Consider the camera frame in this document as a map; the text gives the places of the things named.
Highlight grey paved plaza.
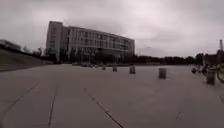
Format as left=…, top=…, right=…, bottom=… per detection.
left=0, top=63, right=224, bottom=128

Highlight large pale multi-storey building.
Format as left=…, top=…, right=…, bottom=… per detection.
left=44, top=20, right=136, bottom=64

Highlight row of stone bollards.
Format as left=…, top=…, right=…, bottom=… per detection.
left=99, top=63, right=217, bottom=86

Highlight row of dark trees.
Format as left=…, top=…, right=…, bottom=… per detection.
left=19, top=45, right=224, bottom=67

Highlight wide grey stone steps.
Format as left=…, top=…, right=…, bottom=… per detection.
left=0, top=48, right=52, bottom=73

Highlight low building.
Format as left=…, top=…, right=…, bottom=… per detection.
left=0, top=39, right=22, bottom=52

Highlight tall pale mast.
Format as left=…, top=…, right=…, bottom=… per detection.
left=218, top=39, right=224, bottom=52

